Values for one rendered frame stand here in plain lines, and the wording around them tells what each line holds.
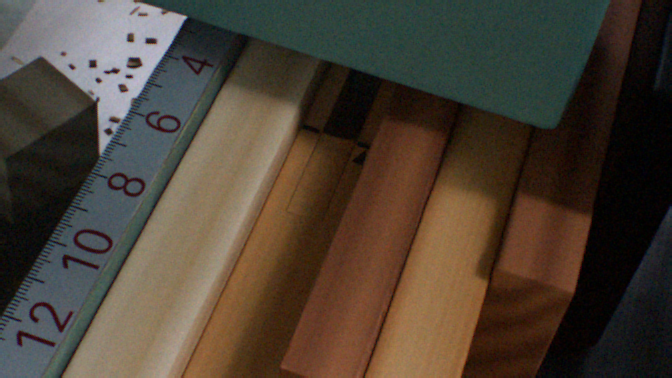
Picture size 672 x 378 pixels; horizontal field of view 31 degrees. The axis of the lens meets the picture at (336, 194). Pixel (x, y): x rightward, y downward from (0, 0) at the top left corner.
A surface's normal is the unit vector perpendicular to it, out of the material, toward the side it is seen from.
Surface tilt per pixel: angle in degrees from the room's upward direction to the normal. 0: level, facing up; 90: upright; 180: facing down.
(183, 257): 0
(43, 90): 0
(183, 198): 0
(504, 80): 90
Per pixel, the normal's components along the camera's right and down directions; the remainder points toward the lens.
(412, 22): -0.30, 0.71
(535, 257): 0.12, -0.63
